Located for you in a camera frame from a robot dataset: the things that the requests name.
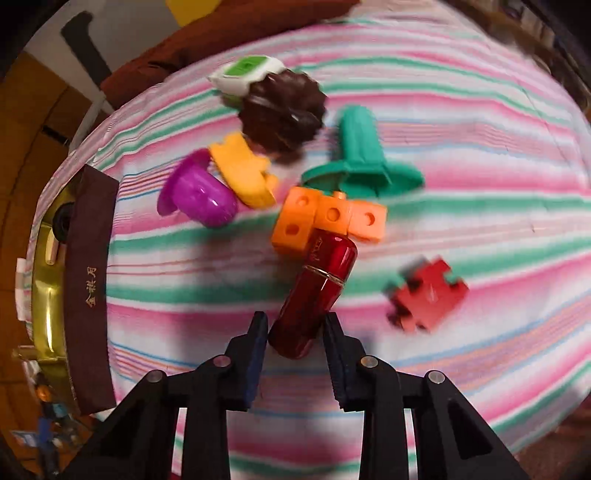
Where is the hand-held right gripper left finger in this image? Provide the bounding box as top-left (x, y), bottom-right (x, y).
top-left (60, 311), bottom-right (269, 480)

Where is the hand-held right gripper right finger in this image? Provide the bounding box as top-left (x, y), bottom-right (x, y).
top-left (322, 311), bottom-right (532, 480)

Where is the glossy red cylindrical tube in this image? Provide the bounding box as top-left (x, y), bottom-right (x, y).
top-left (268, 231), bottom-right (358, 360)

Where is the red puzzle piece block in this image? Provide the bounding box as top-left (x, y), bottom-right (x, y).
top-left (385, 257), bottom-right (469, 334)

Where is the orange holed block toy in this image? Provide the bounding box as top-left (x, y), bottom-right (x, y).
top-left (271, 187), bottom-right (387, 257)

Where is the purple plastic cup mould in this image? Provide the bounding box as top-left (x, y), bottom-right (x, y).
top-left (157, 148), bottom-right (239, 228)

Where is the yellow-orange plastic piece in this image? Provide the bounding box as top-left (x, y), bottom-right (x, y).
top-left (209, 131), bottom-right (280, 210)

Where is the brown box with gold lining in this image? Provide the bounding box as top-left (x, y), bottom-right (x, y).
top-left (30, 164), bottom-right (121, 416)

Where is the green plastic mould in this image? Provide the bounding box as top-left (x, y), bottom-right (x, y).
top-left (301, 105), bottom-right (424, 197)

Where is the pink green striped blanket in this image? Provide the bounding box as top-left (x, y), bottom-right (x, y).
top-left (28, 14), bottom-right (591, 480)

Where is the black round object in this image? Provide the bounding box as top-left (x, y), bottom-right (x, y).
top-left (52, 203), bottom-right (74, 241)

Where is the brown fluted plastic mould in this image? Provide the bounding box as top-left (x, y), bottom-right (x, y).
top-left (240, 70), bottom-right (328, 153)

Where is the white and green device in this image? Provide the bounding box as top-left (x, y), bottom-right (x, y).
top-left (208, 54), bottom-right (288, 100)

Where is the red-brown cloth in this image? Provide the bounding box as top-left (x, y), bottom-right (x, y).
top-left (99, 0), bottom-right (361, 109)

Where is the dark grey bar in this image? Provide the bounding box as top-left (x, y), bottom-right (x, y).
top-left (61, 11), bottom-right (114, 86)

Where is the wooden shelf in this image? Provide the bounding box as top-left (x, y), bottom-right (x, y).
top-left (499, 0), bottom-right (591, 107)

